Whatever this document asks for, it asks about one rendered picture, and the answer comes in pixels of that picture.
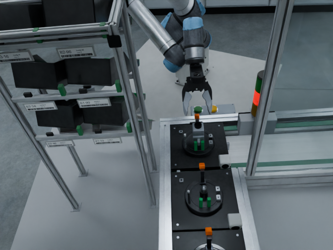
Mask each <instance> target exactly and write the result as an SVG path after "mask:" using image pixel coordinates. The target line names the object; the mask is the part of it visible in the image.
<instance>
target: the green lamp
mask: <svg viewBox="0 0 333 250"><path fill-rule="evenodd" d="M261 85H262V80H260V79H259V78H258V77H257V79H256V85H255V90H256V92H257V93H260V91H261Z"/></svg>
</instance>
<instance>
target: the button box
mask: <svg viewBox="0 0 333 250"><path fill-rule="evenodd" d="M215 106H216V107H217V111H216V112H211V114H209V112H208V107H207V105H205V106H200V107H202V112H201V113H198V114H199V115H200V116H206V115H222V114H236V111H235V107H234V104H221V105H215ZM195 107H197V106H191V107H190V109H191V116H194V114H197V113H196V112H194V108H195Z"/></svg>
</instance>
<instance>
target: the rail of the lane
mask: <svg viewBox="0 0 333 250"><path fill-rule="evenodd" d="M237 119H238V114H222V115H206V116H199V122H200V123H204V124H209V123H223V126H232V125H237ZM193 123H195V117H194V116H190V117H174V118H160V125H164V126H166V125H170V126H171V125H192V124H193Z"/></svg>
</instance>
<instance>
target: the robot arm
mask: <svg viewBox="0 0 333 250"><path fill-rule="evenodd" d="M166 1H167V2H168V3H169V4H170V5H171V6H173V9H174V13H171V12H170V13H169V14H168V15H167V16H166V17H165V18H164V20H163V21H162V22H161V23H160V22H159V21H158V20H157V19H156V18H155V16H154V15H153V14H152V13H151V12H150V10H149V9H148V8H147V7H146V5H145V4H144V3H143V2H142V1H141V0H128V4H129V7H128V8H127V10H128V13H129V14H130V15H131V16H132V18H133V19H134V20H135V22H136V23H137V24H138V25H139V26H140V28H141V29H142V30H143V31H144V32H145V34H146V35H147V36H148V37H149V39H150V40H151V41H152V42H153V43H154V45H155V46H156V47H157V48H158V50H159V51H160V52H161V53H162V54H163V56H164V57H165V59H164V60H163V64H164V65H165V67H166V68H167V69H168V70H169V71H170V72H172V73H175V72H177V71H178V70H179V69H180V68H182V67H183V66H184V65H185V64H189V65H190V76H189V77H186V81H187V83H185V85H184V87H183V89H182V102H183V111H184V114H185V116H187V112H188V106H189V101H190V100H191V97H192V95H191V94H190V93H189V92H190V91H192V92H194V91H200V92H202V91H203V90H204V93H203V94H202V96H203V98H204V99H205V101H206V105H207V107H208V112H209V114H211V112H212V89H211V87H210V85H209V84H208V81H207V82H206V81H205V80H206V78H205V76H204V74H203V69H202V65H201V64H202V63H204V58H205V51H204V49H205V48H207V47H208V46H209V45H210V44H211V42H212V37H211V35H210V33H209V32H208V31H207V30H206V29H204V28H203V26H204V25H203V20H202V18H201V17H202V16H203V15H204V14H205V12H206V10H205V8H204V6H203V5H202V3H201V2H200V0H166Z"/></svg>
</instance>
